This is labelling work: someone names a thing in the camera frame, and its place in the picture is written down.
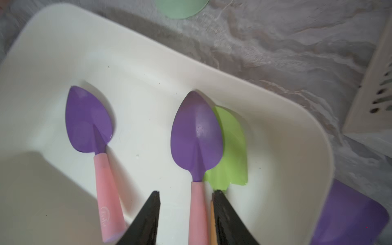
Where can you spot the purple square shovel pink handle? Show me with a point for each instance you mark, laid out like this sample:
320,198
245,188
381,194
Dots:
349,218

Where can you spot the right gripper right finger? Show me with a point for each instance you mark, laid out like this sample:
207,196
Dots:
229,228

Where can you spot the purple pointed shovel pink handle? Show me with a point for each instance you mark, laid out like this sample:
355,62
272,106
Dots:
196,145

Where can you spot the white storage box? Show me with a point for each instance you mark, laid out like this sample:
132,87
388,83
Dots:
48,189

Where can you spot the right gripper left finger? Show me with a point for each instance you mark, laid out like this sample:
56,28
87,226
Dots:
143,230

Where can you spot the purple pointed trowel pink handle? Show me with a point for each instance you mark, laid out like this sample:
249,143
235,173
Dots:
89,129

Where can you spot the green cup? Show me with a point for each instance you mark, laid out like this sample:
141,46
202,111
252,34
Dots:
180,9

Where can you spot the white file organizer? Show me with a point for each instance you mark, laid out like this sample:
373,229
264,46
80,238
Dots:
369,120

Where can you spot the green shovel wooden handle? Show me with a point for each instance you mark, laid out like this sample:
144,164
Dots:
233,166

